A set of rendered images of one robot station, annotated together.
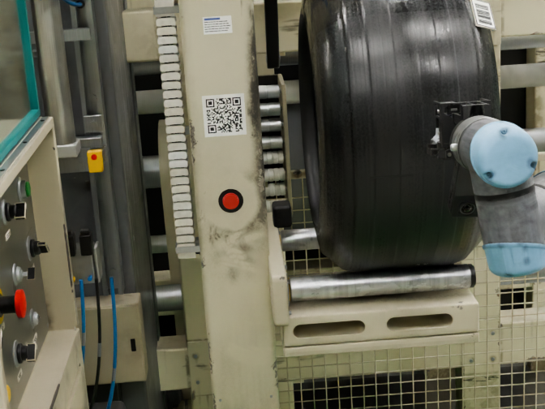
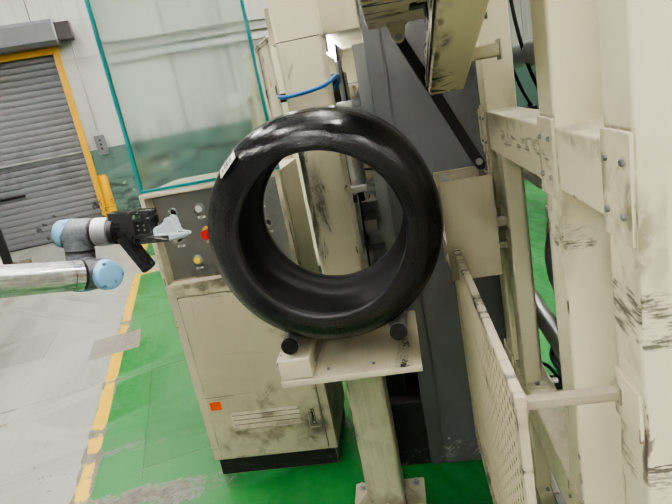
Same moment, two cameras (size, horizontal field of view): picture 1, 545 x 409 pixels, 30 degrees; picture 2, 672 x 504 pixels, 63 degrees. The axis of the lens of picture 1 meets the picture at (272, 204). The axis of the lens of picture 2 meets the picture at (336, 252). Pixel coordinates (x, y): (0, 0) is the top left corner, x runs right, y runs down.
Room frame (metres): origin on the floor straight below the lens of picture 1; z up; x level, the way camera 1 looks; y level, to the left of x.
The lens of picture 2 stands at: (2.13, -1.60, 1.48)
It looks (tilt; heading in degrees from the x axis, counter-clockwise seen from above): 15 degrees down; 100
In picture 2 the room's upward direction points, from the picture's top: 11 degrees counter-clockwise
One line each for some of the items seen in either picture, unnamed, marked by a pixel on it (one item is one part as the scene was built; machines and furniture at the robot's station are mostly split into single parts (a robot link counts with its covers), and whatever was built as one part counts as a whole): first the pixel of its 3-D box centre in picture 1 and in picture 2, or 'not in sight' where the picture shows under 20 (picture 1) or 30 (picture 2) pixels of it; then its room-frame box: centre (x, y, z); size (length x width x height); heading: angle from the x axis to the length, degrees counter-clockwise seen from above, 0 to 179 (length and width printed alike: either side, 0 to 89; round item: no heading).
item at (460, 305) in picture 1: (377, 316); (304, 339); (1.74, -0.18, 0.83); 0.36 x 0.09 x 0.06; 92
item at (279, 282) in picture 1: (276, 264); not in sight; (1.87, 0.00, 0.90); 0.40 x 0.03 x 0.10; 2
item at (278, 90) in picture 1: (243, 146); (466, 221); (2.25, 0.06, 1.05); 0.20 x 0.15 x 0.30; 92
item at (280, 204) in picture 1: (282, 213); not in sight; (1.98, -0.02, 0.97); 0.05 x 0.04 x 0.05; 2
